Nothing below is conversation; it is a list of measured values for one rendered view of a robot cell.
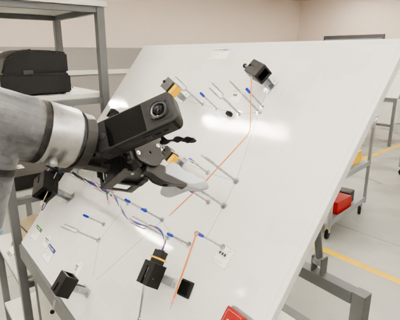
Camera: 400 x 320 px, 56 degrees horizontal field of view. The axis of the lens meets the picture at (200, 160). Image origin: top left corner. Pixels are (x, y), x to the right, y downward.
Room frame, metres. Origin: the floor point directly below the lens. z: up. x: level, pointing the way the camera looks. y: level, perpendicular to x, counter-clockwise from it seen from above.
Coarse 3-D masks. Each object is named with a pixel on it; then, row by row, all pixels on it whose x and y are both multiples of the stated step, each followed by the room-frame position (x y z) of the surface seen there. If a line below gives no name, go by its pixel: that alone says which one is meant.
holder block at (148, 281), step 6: (144, 264) 0.82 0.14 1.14; (150, 264) 0.81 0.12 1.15; (156, 264) 0.80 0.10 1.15; (144, 270) 0.80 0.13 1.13; (150, 270) 0.79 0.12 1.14; (156, 270) 0.80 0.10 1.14; (162, 270) 0.81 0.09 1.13; (138, 276) 0.80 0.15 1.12; (150, 276) 0.78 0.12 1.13; (156, 276) 0.79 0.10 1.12; (162, 276) 0.80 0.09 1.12; (138, 282) 0.79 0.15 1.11; (144, 282) 0.78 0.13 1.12; (150, 282) 0.78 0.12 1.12; (156, 282) 0.79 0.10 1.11; (156, 288) 0.79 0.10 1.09
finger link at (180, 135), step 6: (174, 132) 0.57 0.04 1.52; (180, 132) 0.58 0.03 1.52; (186, 132) 0.59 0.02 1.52; (162, 138) 0.54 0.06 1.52; (168, 138) 0.55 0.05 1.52; (174, 138) 0.57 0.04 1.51; (180, 138) 0.57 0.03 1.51; (186, 138) 0.59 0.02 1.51; (192, 138) 0.59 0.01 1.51; (162, 144) 0.55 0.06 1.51
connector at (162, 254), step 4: (156, 252) 0.83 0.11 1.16; (160, 252) 0.83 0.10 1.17; (164, 252) 0.83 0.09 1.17; (156, 256) 0.83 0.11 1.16; (160, 256) 0.82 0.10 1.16; (164, 256) 0.83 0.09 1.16; (152, 260) 0.82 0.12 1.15; (156, 260) 0.82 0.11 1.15; (160, 260) 0.82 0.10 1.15; (160, 264) 0.81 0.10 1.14
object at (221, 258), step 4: (220, 244) 0.83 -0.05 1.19; (228, 248) 0.81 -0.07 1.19; (216, 252) 0.82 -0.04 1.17; (220, 252) 0.81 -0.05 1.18; (224, 252) 0.81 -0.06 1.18; (228, 252) 0.80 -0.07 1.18; (232, 252) 0.79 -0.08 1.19; (216, 256) 0.81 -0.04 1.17; (220, 256) 0.81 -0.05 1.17; (224, 256) 0.80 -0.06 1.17; (228, 256) 0.79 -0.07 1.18; (212, 260) 0.81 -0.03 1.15; (216, 260) 0.80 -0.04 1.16; (220, 260) 0.80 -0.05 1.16; (224, 260) 0.79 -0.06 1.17; (228, 260) 0.79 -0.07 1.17; (220, 264) 0.79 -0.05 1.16; (224, 264) 0.78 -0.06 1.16; (224, 268) 0.78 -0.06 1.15
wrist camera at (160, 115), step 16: (160, 96) 0.47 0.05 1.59; (128, 112) 0.47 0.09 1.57; (144, 112) 0.47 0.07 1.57; (160, 112) 0.45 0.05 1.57; (176, 112) 0.45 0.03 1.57; (112, 128) 0.47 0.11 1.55; (128, 128) 0.46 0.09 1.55; (144, 128) 0.45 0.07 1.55; (160, 128) 0.45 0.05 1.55; (176, 128) 0.46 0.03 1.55; (112, 144) 0.45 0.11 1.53; (128, 144) 0.46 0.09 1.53
